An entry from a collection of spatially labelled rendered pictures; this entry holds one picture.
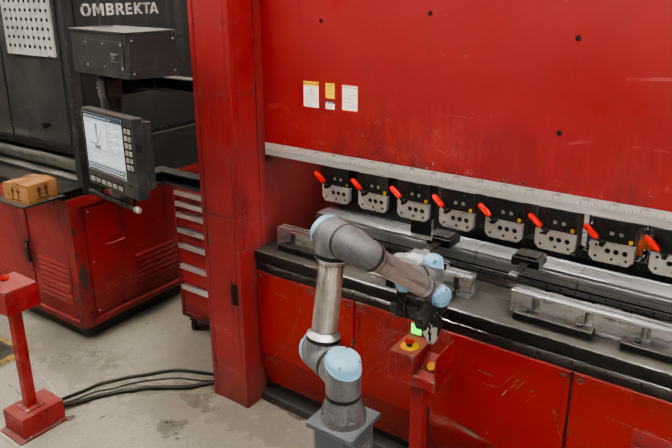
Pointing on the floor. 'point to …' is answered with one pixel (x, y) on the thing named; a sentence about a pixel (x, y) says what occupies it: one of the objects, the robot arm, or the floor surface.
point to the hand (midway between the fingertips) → (430, 342)
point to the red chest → (191, 255)
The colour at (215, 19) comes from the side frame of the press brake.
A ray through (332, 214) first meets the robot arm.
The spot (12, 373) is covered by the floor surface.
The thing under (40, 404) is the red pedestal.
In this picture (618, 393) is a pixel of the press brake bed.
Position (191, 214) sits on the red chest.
